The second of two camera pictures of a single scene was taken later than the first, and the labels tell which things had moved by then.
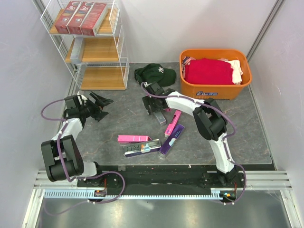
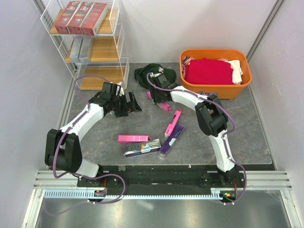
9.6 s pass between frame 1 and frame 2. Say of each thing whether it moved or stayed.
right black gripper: moved
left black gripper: moved
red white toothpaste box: stayed
